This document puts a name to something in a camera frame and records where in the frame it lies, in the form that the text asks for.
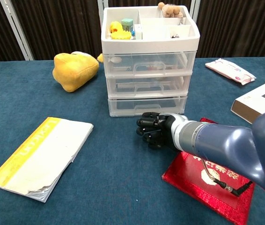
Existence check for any white cable product box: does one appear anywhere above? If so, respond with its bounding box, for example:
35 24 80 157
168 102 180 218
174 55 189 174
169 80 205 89
230 79 265 124

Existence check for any small beige teddy bear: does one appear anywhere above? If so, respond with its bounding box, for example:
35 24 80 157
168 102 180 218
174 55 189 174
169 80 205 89
157 2 184 18

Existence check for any clear plastic drawer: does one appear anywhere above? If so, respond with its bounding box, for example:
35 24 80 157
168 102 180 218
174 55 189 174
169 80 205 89
103 51 197 77
106 75 192 98
108 95 188 117

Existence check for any white drawer organizer box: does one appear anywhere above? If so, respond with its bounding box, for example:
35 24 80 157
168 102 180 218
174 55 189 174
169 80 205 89
101 6 201 118

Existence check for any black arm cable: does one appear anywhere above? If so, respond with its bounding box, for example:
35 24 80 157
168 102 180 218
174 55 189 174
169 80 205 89
201 159 252 196

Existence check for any yellow plush toy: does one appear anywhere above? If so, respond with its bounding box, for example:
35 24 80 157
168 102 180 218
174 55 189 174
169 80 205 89
52 51 104 93

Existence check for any white pink tissue pack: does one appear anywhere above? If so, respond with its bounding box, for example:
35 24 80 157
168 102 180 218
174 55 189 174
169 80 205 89
205 58 257 85

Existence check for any grey partition post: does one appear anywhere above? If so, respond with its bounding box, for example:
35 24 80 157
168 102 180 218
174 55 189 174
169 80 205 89
0 0 35 61
97 0 110 10
190 0 202 23

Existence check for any yellow round toy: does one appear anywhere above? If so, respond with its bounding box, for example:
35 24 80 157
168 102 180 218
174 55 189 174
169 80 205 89
110 30 132 40

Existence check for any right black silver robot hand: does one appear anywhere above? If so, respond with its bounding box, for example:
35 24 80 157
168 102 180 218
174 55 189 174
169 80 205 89
136 112 189 150

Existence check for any red certificate booklet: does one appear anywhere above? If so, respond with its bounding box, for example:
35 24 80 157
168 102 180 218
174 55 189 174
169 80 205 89
162 117 256 225

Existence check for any yellow white notebook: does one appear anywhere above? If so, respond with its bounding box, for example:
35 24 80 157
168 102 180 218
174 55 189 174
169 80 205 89
0 117 94 203

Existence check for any small yellow rubber duck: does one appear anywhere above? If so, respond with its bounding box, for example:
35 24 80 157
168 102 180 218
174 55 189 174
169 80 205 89
110 21 124 33

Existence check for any small teal box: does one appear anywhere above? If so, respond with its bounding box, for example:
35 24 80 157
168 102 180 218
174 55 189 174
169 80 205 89
121 18 134 32

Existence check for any blue table cloth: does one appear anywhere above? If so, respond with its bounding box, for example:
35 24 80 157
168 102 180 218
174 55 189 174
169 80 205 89
0 56 265 225

